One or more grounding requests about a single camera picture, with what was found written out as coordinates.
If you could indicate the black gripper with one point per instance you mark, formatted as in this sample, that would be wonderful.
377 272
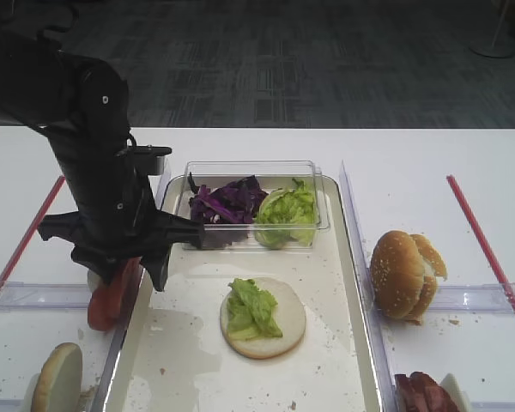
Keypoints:
117 219

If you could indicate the tomato slice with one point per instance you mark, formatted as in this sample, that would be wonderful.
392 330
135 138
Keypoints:
97 314
121 281

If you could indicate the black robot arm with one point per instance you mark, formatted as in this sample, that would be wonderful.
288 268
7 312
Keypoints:
79 104

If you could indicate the white left tomato stand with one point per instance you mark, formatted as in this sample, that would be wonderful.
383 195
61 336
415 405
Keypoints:
93 281

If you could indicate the lettuce leaf on bun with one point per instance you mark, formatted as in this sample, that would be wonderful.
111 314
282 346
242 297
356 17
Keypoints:
250 311

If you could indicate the green lettuce pile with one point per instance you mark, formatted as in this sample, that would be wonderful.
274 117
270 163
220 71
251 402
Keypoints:
294 206

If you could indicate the red meat slices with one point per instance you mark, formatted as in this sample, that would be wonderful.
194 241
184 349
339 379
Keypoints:
418 392

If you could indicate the shredded purple cabbage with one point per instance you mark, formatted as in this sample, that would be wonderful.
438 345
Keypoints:
236 203

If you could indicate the silver metal tray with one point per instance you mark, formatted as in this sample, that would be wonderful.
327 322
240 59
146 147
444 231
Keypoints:
175 358

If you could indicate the clear plastic food container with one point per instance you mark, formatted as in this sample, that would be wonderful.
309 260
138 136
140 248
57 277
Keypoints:
271 175

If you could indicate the left clear cross divider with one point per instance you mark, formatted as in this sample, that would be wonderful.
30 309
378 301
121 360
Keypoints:
43 296

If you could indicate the clear cross divider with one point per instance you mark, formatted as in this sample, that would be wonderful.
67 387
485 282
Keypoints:
496 298
43 296

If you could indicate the left clear long divider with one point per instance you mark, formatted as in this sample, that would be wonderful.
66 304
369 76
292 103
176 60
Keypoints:
120 339

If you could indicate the clear long divider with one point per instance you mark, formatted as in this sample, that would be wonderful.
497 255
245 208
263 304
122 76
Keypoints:
385 391
120 339

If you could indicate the left red tape strip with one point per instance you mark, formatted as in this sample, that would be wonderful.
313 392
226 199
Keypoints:
26 237

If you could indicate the red tape strip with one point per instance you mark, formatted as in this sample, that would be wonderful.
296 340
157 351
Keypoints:
482 240
26 237

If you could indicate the bottom bun slice on tray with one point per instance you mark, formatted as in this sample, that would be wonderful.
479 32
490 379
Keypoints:
289 315

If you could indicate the bun half lower left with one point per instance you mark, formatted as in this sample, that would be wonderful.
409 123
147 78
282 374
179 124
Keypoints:
59 384

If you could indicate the white lower left stand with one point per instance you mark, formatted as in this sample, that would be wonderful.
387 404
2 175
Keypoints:
26 403

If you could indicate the sesame bun front right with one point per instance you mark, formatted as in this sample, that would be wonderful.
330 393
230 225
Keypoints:
397 272

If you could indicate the sesame bun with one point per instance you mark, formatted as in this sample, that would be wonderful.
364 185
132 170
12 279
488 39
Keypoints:
434 268
397 272

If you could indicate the right clear long divider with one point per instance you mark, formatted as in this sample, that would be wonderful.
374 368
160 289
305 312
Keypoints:
385 391

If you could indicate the sesame bun rear right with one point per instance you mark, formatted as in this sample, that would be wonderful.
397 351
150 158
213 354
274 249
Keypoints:
434 268

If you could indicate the right clear cross divider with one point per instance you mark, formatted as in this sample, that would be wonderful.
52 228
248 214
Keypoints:
496 298

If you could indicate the white lower right stand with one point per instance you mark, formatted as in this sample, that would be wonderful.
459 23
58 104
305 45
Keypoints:
450 384

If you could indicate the right red tape strip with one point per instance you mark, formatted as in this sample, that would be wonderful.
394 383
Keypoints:
482 240

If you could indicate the white floor stand base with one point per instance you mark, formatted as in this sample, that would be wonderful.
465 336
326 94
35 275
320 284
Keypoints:
498 47

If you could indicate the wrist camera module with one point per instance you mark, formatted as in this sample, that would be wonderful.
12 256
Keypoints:
148 160

